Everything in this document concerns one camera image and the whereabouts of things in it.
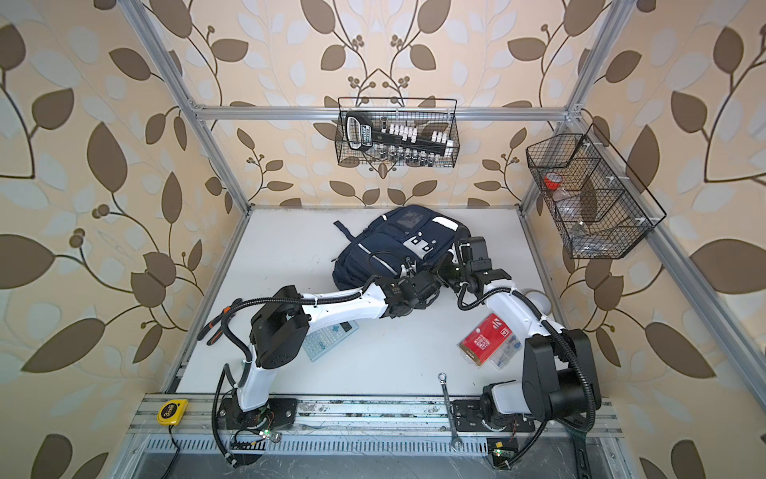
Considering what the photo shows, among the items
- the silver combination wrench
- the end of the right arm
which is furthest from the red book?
the end of the right arm

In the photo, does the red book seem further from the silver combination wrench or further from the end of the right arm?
the end of the right arm

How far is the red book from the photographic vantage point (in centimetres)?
86
